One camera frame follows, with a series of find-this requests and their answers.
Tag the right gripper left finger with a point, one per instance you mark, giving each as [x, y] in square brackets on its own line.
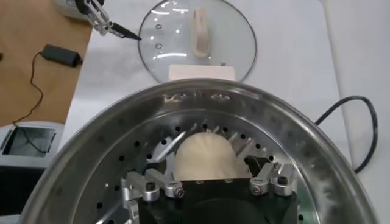
[146, 185]

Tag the perforated stainless steel steamer basket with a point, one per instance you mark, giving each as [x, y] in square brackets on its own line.
[243, 100]

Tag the black power brick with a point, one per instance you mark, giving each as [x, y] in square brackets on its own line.
[61, 55]

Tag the white steamed baozi bun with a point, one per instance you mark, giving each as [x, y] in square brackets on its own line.
[207, 155]

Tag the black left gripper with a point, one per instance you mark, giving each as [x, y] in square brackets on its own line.
[83, 6]

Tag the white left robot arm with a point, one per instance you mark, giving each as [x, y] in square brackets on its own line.
[65, 7]

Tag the round glass pot lid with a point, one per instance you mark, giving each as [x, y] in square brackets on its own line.
[201, 30]

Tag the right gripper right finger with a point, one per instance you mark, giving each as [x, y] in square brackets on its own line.
[266, 178]

